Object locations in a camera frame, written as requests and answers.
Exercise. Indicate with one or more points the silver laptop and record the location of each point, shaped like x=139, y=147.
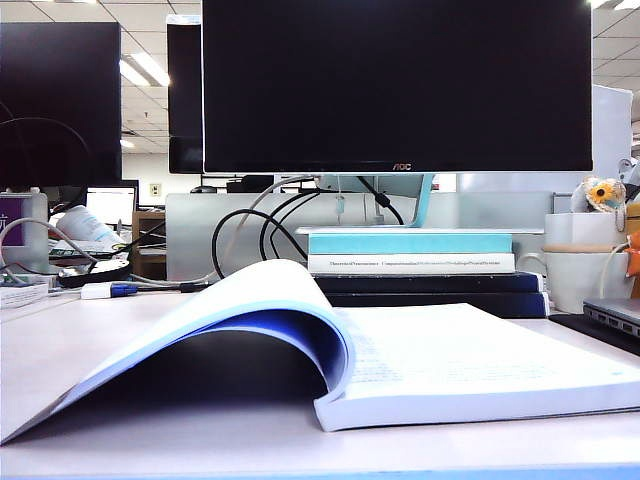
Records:
x=617, y=312

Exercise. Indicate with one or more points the black round base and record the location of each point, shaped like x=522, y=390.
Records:
x=100, y=272

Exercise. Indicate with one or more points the yellow object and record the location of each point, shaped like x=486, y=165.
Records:
x=634, y=217

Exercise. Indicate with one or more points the small hanging charm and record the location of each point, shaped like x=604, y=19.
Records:
x=340, y=205

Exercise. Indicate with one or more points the stack of white cards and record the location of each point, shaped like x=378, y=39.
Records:
x=22, y=295

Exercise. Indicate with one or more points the narrow black monitor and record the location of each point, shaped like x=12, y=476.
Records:
x=185, y=90

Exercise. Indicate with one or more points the white container with cork band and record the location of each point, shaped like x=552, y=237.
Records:
x=575, y=227

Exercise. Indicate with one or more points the orange object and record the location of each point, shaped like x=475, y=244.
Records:
x=634, y=260

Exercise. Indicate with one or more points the background white screen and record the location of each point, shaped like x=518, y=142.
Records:
x=110, y=205

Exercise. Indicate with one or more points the blue cover paperback book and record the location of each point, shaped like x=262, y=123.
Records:
x=450, y=360

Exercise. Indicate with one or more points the white adapter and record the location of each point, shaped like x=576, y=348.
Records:
x=95, y=291

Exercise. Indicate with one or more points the blue VGA connector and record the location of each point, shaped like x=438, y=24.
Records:
x=122, y=290

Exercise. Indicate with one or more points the white rolled bag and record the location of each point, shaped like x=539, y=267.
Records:
x=85, y=222

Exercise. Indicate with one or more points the teal spine book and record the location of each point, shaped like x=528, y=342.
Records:
x=410, y=243

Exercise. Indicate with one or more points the thick navy book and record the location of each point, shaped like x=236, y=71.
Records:
x=500, y=300

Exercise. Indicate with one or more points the plush toy with sunflower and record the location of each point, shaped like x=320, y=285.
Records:
x=600, y=192

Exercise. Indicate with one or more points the thin navy book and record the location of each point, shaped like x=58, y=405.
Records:
x=425, y=283

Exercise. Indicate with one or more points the large black monitor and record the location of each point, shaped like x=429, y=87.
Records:
x=60, y=90

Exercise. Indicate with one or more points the white spine book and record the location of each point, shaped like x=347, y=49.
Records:
x=410, y=263

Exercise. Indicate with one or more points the black AOC computer monitor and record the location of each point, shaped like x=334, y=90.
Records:
x=395, y=85

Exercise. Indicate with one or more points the wooden cabinet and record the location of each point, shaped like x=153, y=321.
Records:
x=145, y=222

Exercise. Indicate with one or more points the white ceramic mug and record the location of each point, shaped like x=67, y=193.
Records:
x=570, y=280

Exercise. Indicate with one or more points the white box with purple label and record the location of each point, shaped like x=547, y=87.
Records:
x=12, y=220

